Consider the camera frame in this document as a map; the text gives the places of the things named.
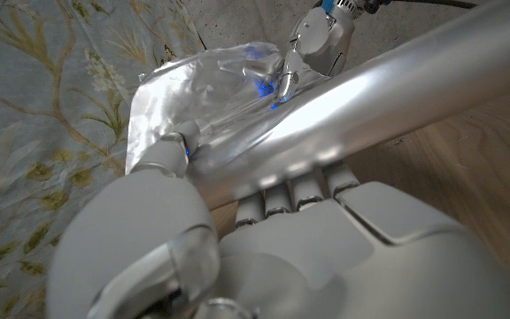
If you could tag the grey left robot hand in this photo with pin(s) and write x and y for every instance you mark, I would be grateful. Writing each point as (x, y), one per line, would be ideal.
(326, 266)

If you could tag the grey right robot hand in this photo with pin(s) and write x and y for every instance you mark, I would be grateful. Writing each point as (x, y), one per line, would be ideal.
(321, 40)

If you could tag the aluminum foil roll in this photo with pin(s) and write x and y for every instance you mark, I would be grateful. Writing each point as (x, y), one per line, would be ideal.
(348, 106)

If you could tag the floral backdrop cloth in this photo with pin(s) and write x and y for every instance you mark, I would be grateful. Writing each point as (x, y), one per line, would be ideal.
(38, 111)

